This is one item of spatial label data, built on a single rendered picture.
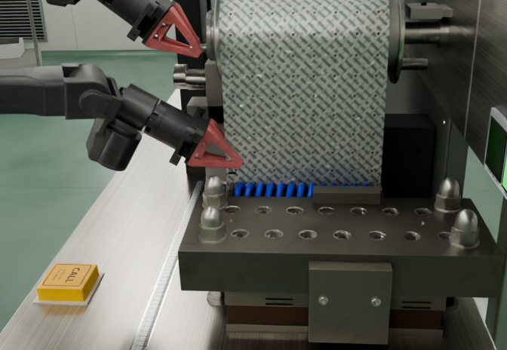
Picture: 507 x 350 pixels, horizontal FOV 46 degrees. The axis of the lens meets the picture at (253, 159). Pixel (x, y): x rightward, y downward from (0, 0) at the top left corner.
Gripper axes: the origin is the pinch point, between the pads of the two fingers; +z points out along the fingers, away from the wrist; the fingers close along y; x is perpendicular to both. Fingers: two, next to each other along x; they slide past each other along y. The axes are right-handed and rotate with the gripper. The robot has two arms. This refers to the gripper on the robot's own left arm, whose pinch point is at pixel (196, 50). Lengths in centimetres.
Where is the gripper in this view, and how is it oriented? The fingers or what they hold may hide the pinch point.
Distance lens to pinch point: 92.4
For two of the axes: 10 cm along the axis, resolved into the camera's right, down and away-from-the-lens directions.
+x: 6.0, -7.2, -3.6
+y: -0.7, 4.0, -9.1
